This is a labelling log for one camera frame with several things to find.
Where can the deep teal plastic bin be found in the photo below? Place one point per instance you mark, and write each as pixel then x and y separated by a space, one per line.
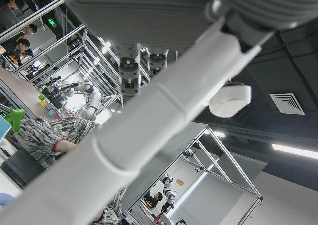
pixel 3 128

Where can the left white grey robot hand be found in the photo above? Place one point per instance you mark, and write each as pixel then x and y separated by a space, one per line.
pixel 161 98

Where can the person in black cap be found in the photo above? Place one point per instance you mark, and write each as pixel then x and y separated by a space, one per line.
pixel 17 51

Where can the lime green cube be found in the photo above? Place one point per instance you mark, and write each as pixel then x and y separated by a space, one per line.
pixel 42 97

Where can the green exit sign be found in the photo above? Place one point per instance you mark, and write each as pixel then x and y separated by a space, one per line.
pixel 51 22

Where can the ceiling air vent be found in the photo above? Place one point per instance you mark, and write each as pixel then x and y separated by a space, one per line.
pixel 287 103

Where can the ceiling light strip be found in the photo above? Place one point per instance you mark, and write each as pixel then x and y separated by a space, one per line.
pixel 295 150

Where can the person in black yellow shirt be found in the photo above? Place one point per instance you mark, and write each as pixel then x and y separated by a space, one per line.
pixel 152 202

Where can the white humanoid robot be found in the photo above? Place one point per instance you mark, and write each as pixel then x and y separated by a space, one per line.
pixel 93 98
pixel 169 192

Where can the aluminium frame cage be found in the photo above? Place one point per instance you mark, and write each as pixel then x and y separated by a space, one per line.
pixel 258 196
pixel 32 17

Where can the person with glasses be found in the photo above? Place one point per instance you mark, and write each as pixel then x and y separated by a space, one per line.
pixel 29 30

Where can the yellow cube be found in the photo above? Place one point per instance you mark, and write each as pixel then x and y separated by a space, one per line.
pixel 44 103

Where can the brown table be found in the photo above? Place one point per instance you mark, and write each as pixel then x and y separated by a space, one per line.
pixel 17 86

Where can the green plastic clamp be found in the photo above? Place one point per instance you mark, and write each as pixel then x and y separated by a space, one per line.
pixel 16 118

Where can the teal cube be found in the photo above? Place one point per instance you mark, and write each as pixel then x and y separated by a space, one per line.
pixel 49 107

